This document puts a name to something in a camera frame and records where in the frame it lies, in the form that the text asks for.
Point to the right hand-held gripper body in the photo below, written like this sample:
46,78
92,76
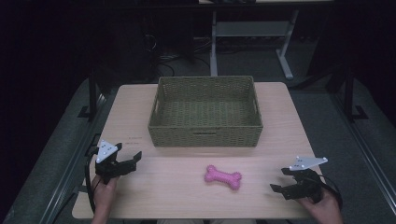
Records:
306,186

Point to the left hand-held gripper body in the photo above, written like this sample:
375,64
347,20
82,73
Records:
109,168

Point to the person's left hand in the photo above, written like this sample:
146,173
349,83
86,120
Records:
104,194

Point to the person's right hand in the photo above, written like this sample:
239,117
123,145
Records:
327,211

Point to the pink bone toy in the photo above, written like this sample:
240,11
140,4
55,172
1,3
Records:
222,177

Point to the black metal stand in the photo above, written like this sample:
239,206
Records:
350,99
92,96

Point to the green woven basket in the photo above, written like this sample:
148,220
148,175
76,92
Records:
205,137

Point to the grey metal rail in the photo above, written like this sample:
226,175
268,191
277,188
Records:
71,161
367,149

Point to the grey metal desk frame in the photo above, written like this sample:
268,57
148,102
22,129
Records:
249,29

